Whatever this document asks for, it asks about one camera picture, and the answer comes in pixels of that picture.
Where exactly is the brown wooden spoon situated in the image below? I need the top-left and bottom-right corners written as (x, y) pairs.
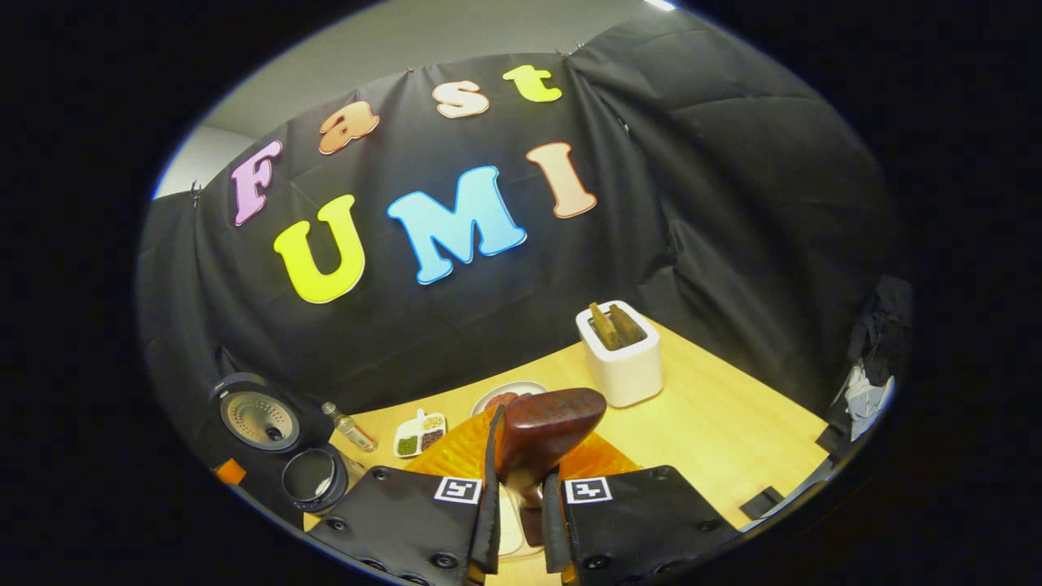
top-left (493, 388), bottom-right (607, 548)

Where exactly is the small black block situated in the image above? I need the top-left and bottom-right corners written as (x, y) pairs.
top-left (741, 487), bottom-right (787, 521)

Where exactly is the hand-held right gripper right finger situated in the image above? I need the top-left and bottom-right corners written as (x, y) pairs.
top-left (542, 431), bottom-right (742, 586)

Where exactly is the round white plate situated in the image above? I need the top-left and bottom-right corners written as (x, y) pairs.
top-left (471, 380), bottom-right (548, 418)

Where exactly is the small clear glass bottle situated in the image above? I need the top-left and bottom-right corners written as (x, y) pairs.
top-left (322, 401), bottom-right (379, 453)

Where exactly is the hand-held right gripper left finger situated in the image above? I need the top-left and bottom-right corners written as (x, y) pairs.
top-left (309, 405), bottom-right (504, 586)

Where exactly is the brown toast slice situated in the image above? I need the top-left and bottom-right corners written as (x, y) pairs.
top-left (589, 303), bottom-right (620, 351)
top-left (609, 304), bottom-right (648, 344)

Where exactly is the crumpled white cloth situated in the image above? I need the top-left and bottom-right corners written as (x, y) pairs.
top-left (841, 365), bottom-right (894, 422)

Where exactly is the dark clothing pile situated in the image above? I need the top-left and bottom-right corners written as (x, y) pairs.
top-left (847, 275), bottom-right (914, 371)

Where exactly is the white divided bean dish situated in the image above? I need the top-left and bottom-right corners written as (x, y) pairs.
top-left (393, 409), bottom-right (447, 458)

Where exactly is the dark grey rice cooker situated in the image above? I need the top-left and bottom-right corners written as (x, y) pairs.
top-left (195, 370), bottom-right (363, 530)

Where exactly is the white toaster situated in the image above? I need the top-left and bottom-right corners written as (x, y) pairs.
top-left (576, 300), bottom-right (663, 408)

